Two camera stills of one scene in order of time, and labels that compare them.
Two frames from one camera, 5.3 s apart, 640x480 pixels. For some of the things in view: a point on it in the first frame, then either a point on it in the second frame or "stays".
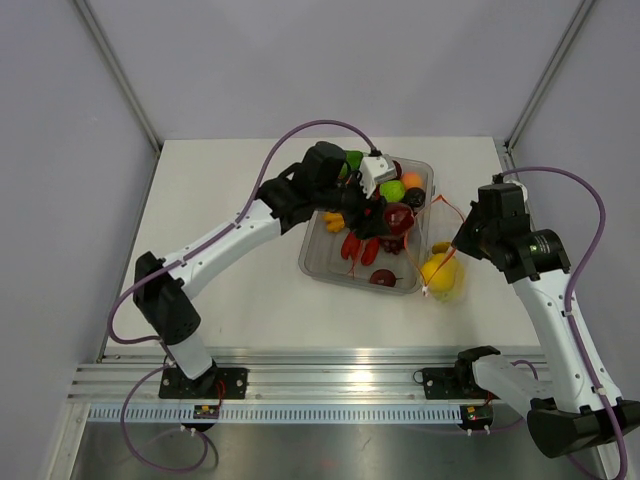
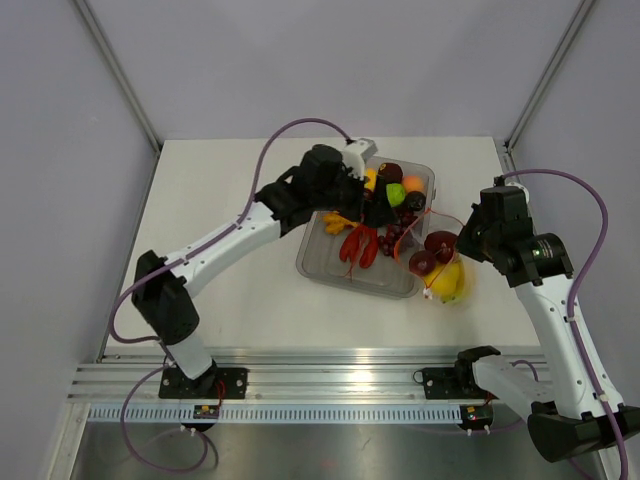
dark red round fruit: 384,277 to 422,262
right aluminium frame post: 548,76 stays
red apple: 399,217 to 442,243
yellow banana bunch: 440,247 to 453,298
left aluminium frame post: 120,72 stays
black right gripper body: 475,236 stays
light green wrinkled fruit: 392,190 stays
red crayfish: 352,246 stays
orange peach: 411,180 stays
